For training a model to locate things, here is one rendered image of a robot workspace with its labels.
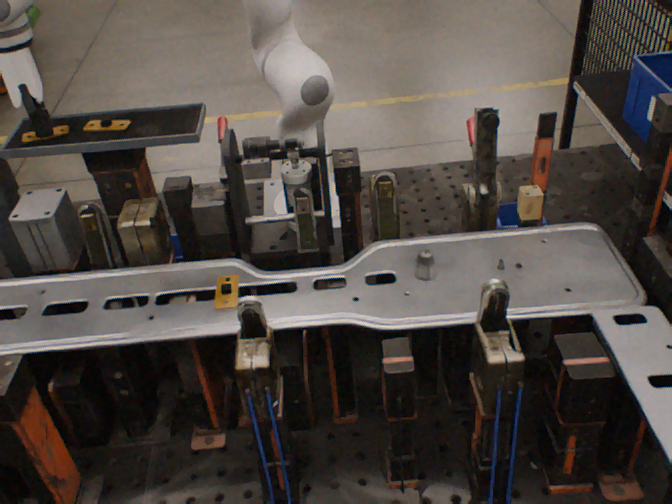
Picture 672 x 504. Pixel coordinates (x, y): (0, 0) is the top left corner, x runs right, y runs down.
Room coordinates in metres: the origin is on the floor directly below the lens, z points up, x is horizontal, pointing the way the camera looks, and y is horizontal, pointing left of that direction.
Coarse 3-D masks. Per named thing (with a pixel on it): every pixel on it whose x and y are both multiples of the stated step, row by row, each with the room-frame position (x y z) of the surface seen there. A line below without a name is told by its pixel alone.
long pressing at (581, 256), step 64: (384, 256) 0.93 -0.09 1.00; (448, 256) 0.91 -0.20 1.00; (512, 256) 0.89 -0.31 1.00; (576, 256) 0.87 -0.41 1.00; (0, 320) 0.87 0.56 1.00; (64, 320) 0.85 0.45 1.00; (128, 320) 0.83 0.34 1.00; (192, 320) 0.81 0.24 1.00; (320, 320) 0.78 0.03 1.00; (384, 320) 0.77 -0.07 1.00; (448, 320) 0.75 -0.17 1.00; (512, 320) 0.75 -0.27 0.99
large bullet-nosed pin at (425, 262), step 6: (420, 252) 0.87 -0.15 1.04; (426, 252) 0.86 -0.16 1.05; (420, 258) 0.86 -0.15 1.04; (426, 258) 0.86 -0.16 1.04; (432, 258) 0.86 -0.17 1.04; (420, 264) 0.86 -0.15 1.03; (426, 264) 0.85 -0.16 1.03; (432, 264) 0.86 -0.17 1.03; (420, 270) 0.86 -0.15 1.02; (426, 270) 0.85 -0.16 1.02; (432, 270) 0.85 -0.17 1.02; (420, 276) 0.86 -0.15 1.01; (426, 276) 0.85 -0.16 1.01; (432, 276) 0.85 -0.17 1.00
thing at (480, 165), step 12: (480, 108) 1.03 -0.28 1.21; (492, 108) 1.03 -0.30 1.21; (480, 120) 1.02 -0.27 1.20; (492, 120) 0.99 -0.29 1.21; (480, 132) 1.01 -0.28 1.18; (492, 132) 1.02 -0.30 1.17; (480, 144) 1.01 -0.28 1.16; (492, 144) 1.01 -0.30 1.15; (480, 156) 1.01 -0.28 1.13; (492, 156) 1.01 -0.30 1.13; (480, 168) 1.01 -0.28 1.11; (492, 168) 1.00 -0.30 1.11; (492, 180) 1.00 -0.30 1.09; (492, 192) 0.99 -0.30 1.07
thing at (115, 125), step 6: (96, 120) 1.25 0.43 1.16; (102, 120) 1.22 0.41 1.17; (108, 120) 1.22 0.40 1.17; (114, 120) 1.24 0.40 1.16; (84, 126) 1.22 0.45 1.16; (90, 126) 1.22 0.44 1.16; (96, 126) 1.22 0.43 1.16; (102, 126) 1.22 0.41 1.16; (108, 126) 1.21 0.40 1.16; (114, 126) 1.21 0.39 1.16; (120, 126) 1.21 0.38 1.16; (126, 126) 1.21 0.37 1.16
